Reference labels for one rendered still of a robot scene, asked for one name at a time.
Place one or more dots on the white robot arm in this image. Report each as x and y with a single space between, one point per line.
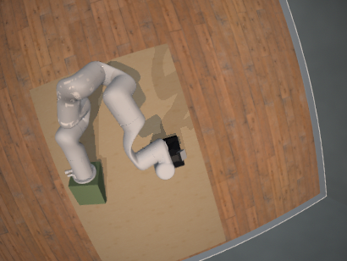
118 99

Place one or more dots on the black lighting desk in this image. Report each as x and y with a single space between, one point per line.
173 147

